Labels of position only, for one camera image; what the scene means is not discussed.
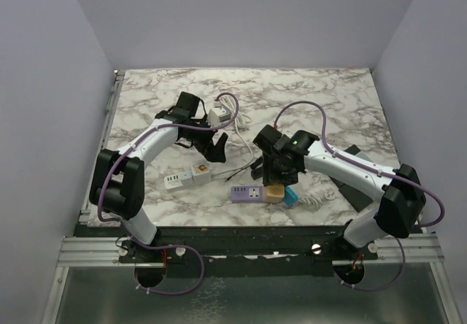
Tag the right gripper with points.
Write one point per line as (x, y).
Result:
(269, 174)

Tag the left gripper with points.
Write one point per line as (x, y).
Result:
(213, 152)

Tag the black charger with cable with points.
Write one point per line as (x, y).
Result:
(237, 172)

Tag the purple power strip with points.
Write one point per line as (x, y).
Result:
(246, 194)

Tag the beige cube socket adapter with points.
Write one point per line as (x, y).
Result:
(273, 194)

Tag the white cube socket adapter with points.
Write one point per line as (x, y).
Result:
(201, 173)

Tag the blue charger plug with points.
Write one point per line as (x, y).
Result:
(290, 197)

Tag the white power strip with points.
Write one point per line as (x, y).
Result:
(178, 181)

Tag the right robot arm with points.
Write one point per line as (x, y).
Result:
(397, 191)

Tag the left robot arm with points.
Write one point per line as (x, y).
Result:
(118, 183)

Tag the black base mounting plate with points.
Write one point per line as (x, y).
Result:
(229, 251)

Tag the black flat pad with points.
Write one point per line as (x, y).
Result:
(358, 200)

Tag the grey rectangular block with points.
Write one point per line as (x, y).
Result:
(363, 156)

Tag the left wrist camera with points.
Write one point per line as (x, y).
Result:
(218, 114)

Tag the aluminium frame rail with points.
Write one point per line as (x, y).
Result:
(80, 251)

